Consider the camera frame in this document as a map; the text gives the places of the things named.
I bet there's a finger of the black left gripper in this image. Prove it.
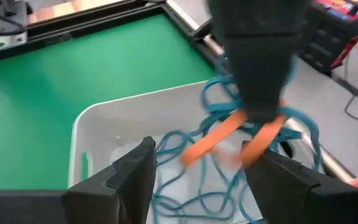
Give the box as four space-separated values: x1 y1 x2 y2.
224 36 261 123
257 36 294 123

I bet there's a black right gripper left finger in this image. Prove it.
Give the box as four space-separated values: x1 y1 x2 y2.
0 136 157 224

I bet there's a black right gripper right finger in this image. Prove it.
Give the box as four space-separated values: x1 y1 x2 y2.
243 141 358 224

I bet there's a blue rubber band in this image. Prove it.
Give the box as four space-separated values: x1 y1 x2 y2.
151 173 241 222
200 75 246 114
153 129 205 175
277 106 323 172

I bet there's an orange rubber band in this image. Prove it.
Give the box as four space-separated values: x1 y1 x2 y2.
178 108 288 169

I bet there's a black table clamp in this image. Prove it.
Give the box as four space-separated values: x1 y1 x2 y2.
190 19 214 44

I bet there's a black drawer cabinet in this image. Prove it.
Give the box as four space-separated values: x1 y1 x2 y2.
299 0 358 76

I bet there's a large white plastic basket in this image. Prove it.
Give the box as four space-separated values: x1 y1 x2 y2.
68 80 357 224

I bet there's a silver metal bracket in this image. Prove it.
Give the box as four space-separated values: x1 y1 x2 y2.
0 0 29 51

